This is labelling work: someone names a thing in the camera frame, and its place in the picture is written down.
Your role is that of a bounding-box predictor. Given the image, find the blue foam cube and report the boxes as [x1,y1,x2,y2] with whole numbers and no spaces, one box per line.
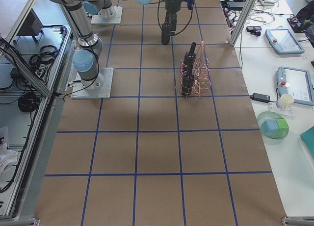
[261,119,278,133]

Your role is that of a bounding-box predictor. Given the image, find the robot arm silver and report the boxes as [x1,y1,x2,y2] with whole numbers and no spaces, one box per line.
[83,0,187,36]
[50,0,152,88]

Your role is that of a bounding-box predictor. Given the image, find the aluminium frame post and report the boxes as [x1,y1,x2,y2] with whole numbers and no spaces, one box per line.
[229,0,255,47]

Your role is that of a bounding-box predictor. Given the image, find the dark glass wine bottle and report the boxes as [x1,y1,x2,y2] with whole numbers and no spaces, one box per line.
[161,22,171,45]

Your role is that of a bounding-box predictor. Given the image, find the teal box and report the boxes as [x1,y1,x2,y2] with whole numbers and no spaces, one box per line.
[300,126,314,158]

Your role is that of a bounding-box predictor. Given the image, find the black monitor under frame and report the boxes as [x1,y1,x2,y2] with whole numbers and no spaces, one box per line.
[13,9,43,43]

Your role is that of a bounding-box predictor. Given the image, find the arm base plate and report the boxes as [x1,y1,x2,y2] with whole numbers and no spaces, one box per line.
[71,68,114,99]
[91,6,123,25]

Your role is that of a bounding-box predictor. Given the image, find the dark bottle in basket near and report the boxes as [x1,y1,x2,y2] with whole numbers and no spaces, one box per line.
[182,65,194,97]

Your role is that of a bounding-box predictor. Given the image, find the teach pendant near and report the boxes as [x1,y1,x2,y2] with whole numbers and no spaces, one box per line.
[276,66,314,106]

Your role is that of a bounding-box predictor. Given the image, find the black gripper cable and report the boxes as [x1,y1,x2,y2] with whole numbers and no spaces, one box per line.
[157,0,194,37]

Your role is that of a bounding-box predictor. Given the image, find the black handheld controller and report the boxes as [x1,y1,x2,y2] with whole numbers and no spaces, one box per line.
[246,26,262,36]

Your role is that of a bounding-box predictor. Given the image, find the copper wire wine basket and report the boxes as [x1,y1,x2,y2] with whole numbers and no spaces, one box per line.
[180,41,211,98]

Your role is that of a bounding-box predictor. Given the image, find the green foam cube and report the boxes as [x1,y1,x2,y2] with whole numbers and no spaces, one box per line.
[276,118,289,130]

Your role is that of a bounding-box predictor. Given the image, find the dark bottle in basket far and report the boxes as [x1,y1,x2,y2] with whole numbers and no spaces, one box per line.
[183,42,196,66]

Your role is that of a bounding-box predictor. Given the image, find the dark bottle in basket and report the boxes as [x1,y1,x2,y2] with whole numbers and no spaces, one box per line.
[182,65,194,97]
[183,42,196,66]

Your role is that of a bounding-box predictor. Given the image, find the green glass bowl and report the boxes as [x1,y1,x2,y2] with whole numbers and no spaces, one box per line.
[257,111,289,139]

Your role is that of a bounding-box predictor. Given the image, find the teach pendant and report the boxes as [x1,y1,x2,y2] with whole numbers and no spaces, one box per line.
[276,66,314,106]
[265,28,305,54]

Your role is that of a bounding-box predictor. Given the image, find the white paper cup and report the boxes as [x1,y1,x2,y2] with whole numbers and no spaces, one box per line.
[276,94,294,109]

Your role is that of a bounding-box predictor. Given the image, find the black power adapter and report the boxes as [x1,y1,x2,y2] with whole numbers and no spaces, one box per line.
[250,93,270,103]

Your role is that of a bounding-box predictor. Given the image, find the teach pendant far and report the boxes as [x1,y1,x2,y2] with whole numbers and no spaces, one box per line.
[265,28,305,54]

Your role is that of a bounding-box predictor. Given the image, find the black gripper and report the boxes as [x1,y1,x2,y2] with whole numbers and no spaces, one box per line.
[164,0,183,31]

